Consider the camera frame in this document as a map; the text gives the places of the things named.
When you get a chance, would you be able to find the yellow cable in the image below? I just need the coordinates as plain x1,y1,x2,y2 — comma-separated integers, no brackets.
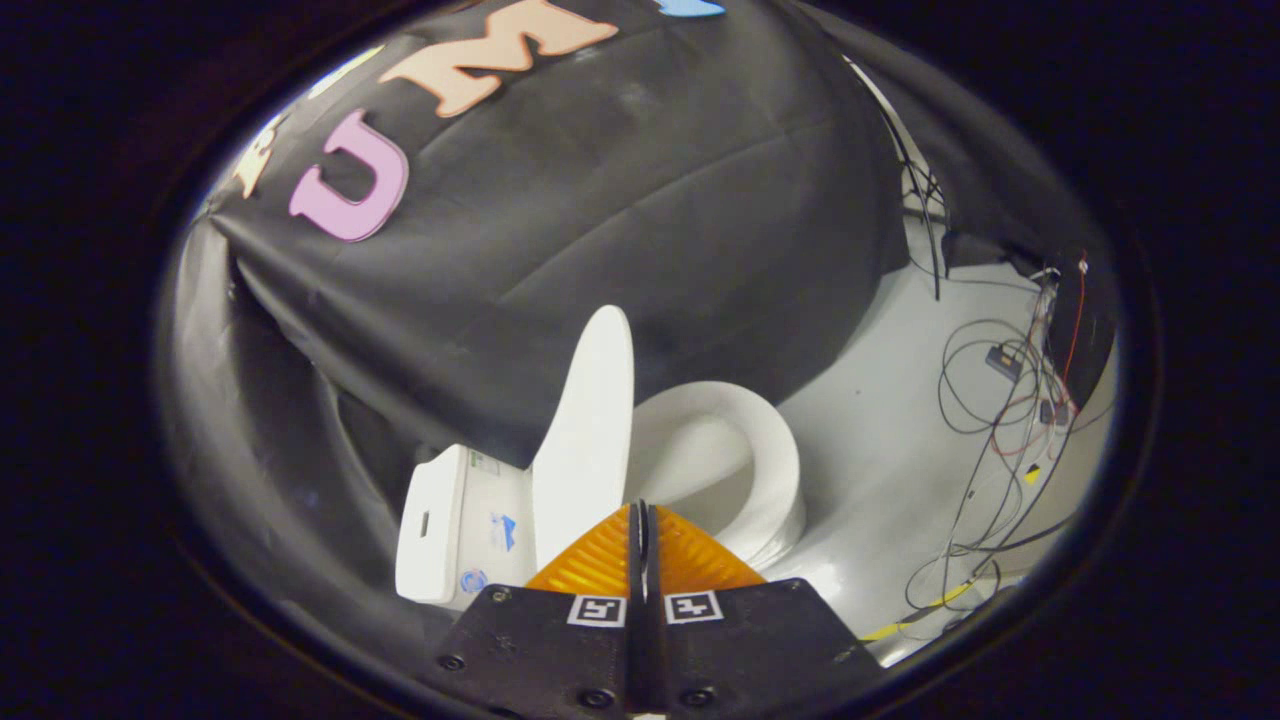
860,580,976,643

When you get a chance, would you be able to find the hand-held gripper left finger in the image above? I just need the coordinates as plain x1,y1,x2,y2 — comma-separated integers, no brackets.
435,503,646,720

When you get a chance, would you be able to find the tangle of floor cables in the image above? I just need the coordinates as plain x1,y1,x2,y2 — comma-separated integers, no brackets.
905,255,1111,641

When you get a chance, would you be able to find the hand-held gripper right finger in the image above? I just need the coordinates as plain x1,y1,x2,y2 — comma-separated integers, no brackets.
645,503,886,720

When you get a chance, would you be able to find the metal backdrop stand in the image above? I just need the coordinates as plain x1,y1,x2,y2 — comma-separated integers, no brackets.
845,55,951,301

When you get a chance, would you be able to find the white toilet lid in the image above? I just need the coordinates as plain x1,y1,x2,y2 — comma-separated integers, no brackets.
530,305,636,571

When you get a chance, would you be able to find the white toilet bowl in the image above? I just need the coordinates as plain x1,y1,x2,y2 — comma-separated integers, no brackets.
625,381,806,571

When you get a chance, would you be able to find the white toilet tank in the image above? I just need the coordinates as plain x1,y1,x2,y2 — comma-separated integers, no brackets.
395,445,541,611

